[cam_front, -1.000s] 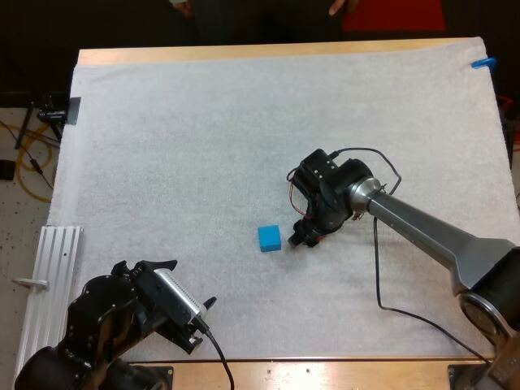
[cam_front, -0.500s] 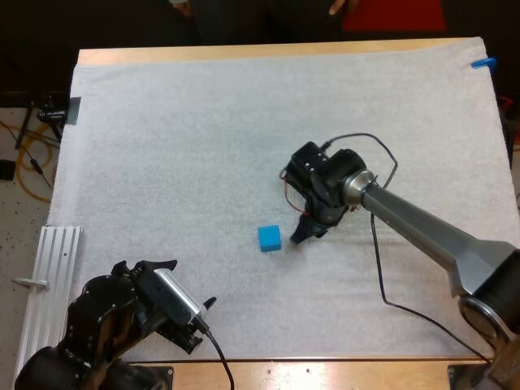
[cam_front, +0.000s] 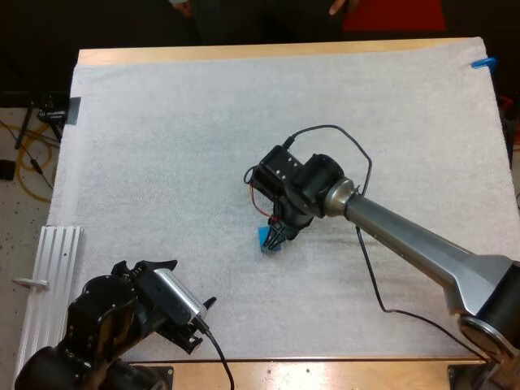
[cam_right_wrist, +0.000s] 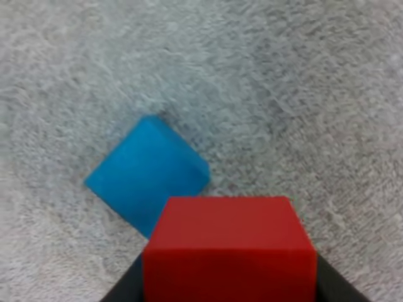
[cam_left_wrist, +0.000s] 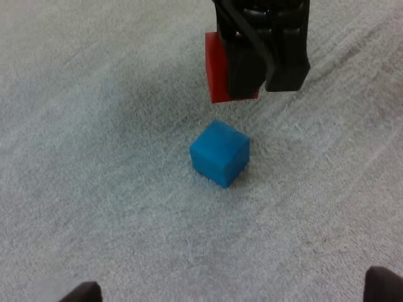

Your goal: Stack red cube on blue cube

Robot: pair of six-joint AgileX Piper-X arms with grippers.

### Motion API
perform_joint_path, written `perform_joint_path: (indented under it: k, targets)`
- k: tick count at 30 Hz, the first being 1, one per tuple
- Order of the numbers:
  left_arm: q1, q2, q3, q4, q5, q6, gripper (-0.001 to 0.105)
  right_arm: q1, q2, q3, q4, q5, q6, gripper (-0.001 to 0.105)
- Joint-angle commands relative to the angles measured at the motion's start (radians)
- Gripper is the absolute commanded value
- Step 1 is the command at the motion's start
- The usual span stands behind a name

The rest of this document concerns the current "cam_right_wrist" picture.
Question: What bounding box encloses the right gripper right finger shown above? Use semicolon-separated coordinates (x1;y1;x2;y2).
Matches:
314;253;373;302

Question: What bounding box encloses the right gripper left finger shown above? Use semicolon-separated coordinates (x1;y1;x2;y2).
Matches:
99;254;146;302

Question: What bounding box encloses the red cube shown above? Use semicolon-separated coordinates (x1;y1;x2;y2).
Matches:
141;196;317;302

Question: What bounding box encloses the blue cube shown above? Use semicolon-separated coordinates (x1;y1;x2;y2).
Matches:
83;115;211;240

